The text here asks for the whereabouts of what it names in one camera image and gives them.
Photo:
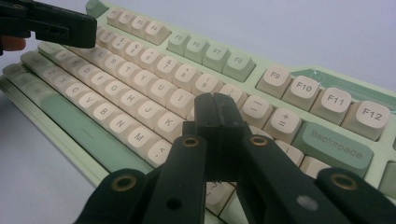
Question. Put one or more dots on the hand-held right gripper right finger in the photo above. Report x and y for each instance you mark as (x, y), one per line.
(229, 121)

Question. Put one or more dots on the green and cream keyboard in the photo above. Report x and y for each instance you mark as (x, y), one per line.
(120, 124)

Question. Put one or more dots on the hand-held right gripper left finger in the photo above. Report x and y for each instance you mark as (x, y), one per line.
(204, 112)

